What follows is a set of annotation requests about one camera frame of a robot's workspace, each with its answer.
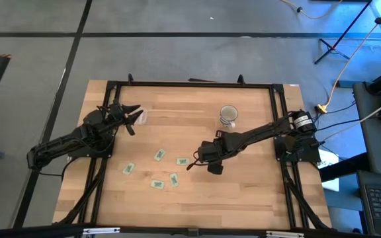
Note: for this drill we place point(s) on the white paper sheet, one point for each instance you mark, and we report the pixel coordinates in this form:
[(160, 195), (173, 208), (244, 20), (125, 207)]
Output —
[(330, 162)]

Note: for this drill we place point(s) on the grey side desk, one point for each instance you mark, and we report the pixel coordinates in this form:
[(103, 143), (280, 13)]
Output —
[(379, 145)]

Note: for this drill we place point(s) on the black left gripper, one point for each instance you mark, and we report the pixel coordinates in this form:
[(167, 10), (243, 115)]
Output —
[(116, 114)]

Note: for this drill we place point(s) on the clear plastic cup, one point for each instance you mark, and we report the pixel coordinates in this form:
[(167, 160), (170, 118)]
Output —
[(143, 119)]

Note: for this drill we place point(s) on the black desk beam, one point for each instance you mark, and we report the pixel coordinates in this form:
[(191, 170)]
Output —
[(342, 168)]

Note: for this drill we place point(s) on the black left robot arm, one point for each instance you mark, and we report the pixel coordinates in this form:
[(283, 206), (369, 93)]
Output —
[(61, 142)]

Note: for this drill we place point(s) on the black tripod stand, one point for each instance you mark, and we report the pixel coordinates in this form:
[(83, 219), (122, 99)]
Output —
[(342, 34)]

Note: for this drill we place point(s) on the black metal table frame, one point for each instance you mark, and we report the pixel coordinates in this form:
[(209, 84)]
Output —
[(194, 84)]

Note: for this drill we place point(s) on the white patterned ceramic mug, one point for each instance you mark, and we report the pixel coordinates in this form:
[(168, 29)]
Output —
[(228, 115)]

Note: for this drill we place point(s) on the black camera rig beam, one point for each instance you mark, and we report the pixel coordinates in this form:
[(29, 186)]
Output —
[(45, 229)]

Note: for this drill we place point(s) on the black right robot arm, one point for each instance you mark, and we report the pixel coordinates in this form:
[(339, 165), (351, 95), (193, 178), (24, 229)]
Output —
[(260, 132)]

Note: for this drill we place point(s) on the silver metal bracket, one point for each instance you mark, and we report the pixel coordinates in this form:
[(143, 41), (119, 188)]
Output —
[(101, 230), (284, 234)]

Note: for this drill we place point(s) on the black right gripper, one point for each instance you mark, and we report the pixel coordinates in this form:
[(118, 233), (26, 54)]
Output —
[(210, 152)]

